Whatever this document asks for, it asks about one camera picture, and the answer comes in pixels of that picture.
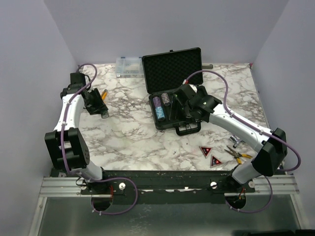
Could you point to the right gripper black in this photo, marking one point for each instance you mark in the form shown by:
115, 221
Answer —
174, 103

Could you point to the dark metal cylinder rod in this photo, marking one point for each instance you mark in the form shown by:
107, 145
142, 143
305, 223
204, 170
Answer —
207, 66

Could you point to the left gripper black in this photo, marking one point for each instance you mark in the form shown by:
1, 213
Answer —
99, 104

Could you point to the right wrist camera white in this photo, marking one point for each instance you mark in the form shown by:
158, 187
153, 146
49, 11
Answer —
194, 88

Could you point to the purple poker chip stack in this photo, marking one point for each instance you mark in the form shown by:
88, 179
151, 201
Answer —
157, 101

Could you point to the light blue poker chip stack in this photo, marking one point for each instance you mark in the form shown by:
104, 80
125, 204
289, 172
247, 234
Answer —
160, 113

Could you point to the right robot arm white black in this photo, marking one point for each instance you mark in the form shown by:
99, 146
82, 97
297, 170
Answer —
197, 104

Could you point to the triangular red black card box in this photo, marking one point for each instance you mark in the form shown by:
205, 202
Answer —
215, 161
205, 150

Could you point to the green blue poker chip stack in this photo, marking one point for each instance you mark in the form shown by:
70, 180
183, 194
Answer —
104, 114

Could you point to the clear plastic organizer box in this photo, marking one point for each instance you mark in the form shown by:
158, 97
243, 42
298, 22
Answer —
127, 67

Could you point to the black poker set case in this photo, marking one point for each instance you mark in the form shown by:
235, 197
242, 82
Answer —
165, 72

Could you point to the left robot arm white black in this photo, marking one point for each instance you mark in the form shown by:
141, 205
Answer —
66, 138

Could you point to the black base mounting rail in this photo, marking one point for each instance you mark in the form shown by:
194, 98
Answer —
128, 188

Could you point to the yellow handled pliers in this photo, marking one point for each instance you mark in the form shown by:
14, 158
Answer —
236, 155

